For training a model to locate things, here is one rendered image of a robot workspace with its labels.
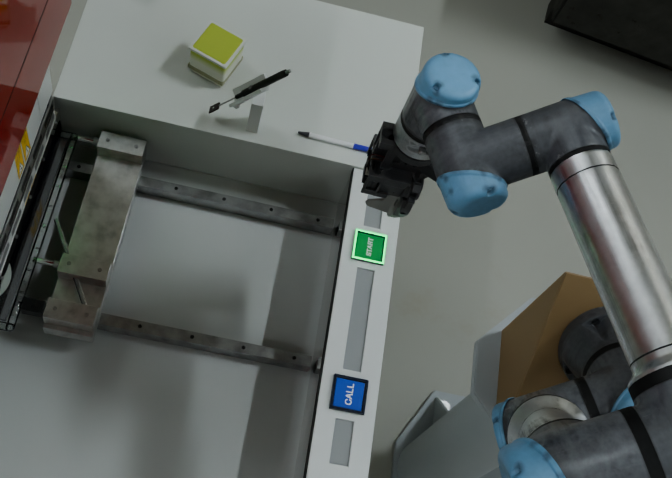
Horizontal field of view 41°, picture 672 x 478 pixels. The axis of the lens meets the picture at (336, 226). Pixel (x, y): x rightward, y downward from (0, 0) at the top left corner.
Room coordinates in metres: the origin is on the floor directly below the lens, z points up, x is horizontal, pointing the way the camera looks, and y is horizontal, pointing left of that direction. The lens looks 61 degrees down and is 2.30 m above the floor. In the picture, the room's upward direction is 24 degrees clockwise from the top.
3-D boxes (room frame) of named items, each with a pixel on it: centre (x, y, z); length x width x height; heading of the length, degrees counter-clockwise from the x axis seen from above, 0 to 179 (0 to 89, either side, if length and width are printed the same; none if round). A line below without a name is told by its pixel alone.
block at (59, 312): (0.42, 0.33, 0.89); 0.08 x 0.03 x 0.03; 103
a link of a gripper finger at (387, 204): (0.70, -0.05, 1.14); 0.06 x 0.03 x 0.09; 103
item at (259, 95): (0.84, 0.22, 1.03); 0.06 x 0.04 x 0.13; 103
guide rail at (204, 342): (0.48, 0.19, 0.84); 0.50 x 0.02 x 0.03; 103
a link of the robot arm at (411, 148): (0.72, -0.05, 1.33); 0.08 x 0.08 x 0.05
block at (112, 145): (0.74, 0.40, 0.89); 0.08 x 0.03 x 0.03; 103
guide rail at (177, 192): (0.74, 0.25, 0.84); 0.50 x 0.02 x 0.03; 103
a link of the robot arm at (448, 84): (0.72, -0.06, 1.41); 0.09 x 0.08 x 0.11; 37
